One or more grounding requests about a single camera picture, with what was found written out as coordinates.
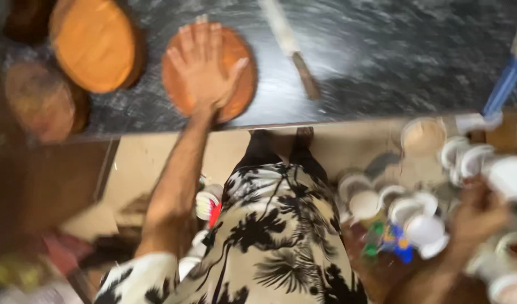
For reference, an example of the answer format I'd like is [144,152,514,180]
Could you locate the person's right hand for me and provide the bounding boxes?
[449,176,510,251]

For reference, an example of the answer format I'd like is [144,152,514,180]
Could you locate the person's left hand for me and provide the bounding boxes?
[166,15,250,118]

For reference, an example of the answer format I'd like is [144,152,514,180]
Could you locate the small round reddish wooden board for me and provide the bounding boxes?
[161,24,258,124]

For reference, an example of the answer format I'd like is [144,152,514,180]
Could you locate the group of white-lidded jars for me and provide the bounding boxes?
[337,117,517,304]

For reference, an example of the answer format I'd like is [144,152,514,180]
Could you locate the colourful plastic packet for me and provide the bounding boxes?
[361,220,414,265]

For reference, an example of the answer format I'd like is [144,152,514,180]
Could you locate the floral cream and black shirt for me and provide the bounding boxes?
[94,162,369,304]

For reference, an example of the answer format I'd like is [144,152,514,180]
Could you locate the black trousers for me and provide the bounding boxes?
[240,128,329,183]

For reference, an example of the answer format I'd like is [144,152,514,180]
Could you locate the wooden rolling pin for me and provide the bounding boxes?
[258,0,322,101]

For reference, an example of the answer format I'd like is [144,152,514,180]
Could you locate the red and white container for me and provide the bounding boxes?
[194,184,224,229]

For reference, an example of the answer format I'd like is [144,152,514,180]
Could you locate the large round orange wooden board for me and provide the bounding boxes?
[48,0,148,94]

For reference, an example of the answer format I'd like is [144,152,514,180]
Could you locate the brown cabinet door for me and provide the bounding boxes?
[0,134,120,262]

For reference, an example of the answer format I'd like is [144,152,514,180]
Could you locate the round brown wooden board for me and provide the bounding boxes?
[4,62,91,144]

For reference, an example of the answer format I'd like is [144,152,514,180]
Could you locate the heap of clutter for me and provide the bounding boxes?
[0,230,136,304]

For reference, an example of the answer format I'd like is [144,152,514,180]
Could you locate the dark round wooden board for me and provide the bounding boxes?
[3,0,57,44]

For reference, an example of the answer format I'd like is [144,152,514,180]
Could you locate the blue-handled tool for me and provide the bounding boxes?
[455,13,517,135]

